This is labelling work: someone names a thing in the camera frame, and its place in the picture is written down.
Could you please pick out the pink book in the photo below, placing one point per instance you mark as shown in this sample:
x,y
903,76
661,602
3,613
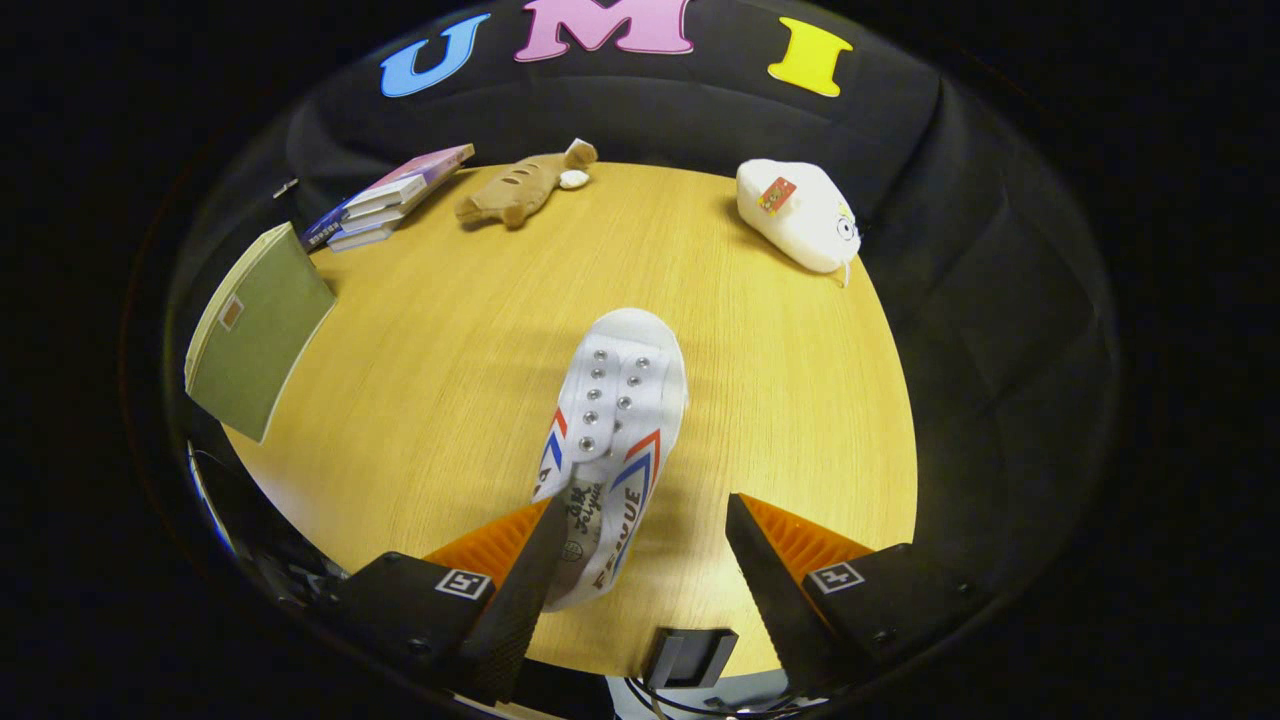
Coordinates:
x,y
420,170

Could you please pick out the white paperback book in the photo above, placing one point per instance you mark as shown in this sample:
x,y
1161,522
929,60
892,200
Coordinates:
x,y
385,212

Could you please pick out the white plush toy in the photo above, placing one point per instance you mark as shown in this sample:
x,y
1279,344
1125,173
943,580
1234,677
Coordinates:
x,y
810,225

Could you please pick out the silver clip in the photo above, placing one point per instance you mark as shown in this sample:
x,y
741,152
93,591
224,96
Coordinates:
x,y
285,187

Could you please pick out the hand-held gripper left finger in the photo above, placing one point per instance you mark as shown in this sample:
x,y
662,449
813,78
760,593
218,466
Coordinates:
x,y
525,600

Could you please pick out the dark blue book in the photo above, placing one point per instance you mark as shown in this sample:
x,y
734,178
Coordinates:
x,y
322,230

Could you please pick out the white canvas shoe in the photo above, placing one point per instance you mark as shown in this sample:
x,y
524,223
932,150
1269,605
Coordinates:
x,y
625,400

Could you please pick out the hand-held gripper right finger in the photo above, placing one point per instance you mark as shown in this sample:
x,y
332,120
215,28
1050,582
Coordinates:
x,y
775,600

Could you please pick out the green fabric storage box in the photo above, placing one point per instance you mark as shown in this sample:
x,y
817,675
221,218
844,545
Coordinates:
x,y
260,340

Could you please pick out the black backdrop cloth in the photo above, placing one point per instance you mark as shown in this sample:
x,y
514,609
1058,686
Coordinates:
x,y
1000,300

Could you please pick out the brown plush toy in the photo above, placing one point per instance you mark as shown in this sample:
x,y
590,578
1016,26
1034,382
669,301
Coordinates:
x,y
515,190

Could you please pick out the pale blue book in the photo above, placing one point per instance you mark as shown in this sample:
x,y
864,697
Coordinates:
x,y
360,238

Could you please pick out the black clamp block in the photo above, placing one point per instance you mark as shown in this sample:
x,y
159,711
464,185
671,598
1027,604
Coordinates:
x,y
690,657

